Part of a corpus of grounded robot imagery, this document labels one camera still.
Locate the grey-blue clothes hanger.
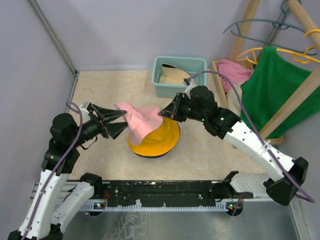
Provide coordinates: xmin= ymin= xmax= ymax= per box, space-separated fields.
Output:
xmin=224 ymin=0 xmax=306 ymax=41

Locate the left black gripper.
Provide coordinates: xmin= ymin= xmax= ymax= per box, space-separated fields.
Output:
xmin=70 ymin=103 xmax=131 ymax=148

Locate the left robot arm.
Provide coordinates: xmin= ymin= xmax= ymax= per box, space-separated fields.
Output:
xmin=8 ymin=101 xmax=128 ymax=240

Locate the beige bucket hat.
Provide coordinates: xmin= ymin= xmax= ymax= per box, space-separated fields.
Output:
xmin=158 ymin=64 xmax=190 ymax=85

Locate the green tank top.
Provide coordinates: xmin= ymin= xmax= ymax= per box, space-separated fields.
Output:
xmin=240 ymin=46 xmax=320 ymax=139

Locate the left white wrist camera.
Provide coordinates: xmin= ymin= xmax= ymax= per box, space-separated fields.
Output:
xmin=79 ymin=102 xmax=91 ymax=123

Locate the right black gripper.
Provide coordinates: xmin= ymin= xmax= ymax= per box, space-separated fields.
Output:
xmin=158 ymin=92 xmax=206 ymax=123

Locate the yellow bucket hat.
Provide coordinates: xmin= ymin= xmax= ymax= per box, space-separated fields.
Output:
xmin=143 ymin=118 xmax=181 ymax=142

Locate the yellow clothes hanger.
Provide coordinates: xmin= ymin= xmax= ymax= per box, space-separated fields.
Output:
xmin=229 ymin=26 xmax=320 ymax=65

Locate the wooden clothes rack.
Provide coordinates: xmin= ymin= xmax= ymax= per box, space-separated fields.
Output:
xmin=212 ymin=0 xmax=320 ymax=145

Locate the pink cloth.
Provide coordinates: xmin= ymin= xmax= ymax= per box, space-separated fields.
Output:
xmin=114 ymin=101 xmax=163 ymax=146

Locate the white toothed cable strip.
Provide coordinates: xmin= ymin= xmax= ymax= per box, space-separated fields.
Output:
xmin=39 ymin=200 xmax=243 ymax=213

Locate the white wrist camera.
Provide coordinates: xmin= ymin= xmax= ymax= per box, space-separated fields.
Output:
xmin=79 ymin=102 xmax=91 ymax=123
xmin=183 ymin=77 xmax=197 ymax=98

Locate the blue bucket hat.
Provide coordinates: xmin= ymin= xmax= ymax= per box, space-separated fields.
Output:
xmin=128 ymin=140 xmax=178 ymax=159

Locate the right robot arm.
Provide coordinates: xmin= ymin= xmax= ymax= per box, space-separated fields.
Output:
xmin=158 ymin=86 xmax=309 ymax=206

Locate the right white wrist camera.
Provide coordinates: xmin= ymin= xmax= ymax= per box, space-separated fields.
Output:
xmin=183 ymin=77 xmax=197 ymax=98

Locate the teal plastic bin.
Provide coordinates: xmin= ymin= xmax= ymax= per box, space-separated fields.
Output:
xmin=151 ymin=56 xmax=207 ymax=98

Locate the pink garment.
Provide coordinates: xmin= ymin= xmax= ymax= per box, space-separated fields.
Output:
xmin=215 ymin=59 xmax=254 ymax=85

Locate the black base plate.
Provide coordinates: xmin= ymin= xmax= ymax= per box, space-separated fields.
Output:
xmin=91 ymin=180 xmax=241 ymax=207

